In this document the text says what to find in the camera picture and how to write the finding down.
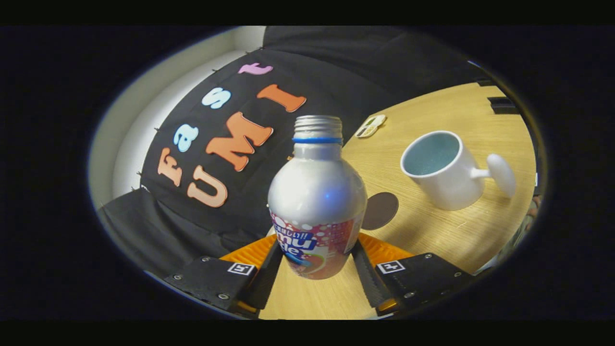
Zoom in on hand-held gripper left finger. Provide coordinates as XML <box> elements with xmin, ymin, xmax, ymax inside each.
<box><xmin>165</xmin><ymin>234</ymin><xmax>284</xmax><ymax>318</ymax></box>

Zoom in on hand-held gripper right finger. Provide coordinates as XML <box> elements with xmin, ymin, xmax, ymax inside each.
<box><xmin>351</xmin><ymin>233</ymin><xmax>474</xmax><ymax>315</ymax></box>

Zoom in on dark brown round coaster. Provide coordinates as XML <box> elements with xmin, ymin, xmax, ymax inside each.
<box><xmin>361</xmin><ymin>192</ymin><xmax>399</xmax><ymax>231</ymax></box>

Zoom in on silver juice bottle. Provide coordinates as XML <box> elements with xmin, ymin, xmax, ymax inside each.
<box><xmin>267</xmin><ymin>115</ymin><xmax>368</xmax><ymax>280</ymax></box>

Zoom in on white cup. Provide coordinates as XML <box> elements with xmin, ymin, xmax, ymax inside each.
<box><xmin>400</xmin><ymin>131</ymin><xmax>517</xmax><ymax>211</ymax></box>

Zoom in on wooden table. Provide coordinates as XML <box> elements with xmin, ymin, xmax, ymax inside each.
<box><xmin>259</xmin><ymin>82</ymin><xmax>537</xmax><ymax>320</ymax></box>

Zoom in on white divided snack dish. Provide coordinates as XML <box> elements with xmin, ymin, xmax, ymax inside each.
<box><xmin>355</xmin><ymin>114</ymin><xmax>387</xmax><ymax>138</ymax></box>

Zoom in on black backdrop cloth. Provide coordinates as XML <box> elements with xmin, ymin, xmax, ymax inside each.
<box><xmin>98</xmin><ymin>26</ymin><xmax>495</xmax><ymax>274</ymax></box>

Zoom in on large black block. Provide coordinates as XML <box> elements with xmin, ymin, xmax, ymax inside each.
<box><xmin>487</xmin><ymin>97</ymin><xmax>519</xmax><ymax>115</ymax></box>

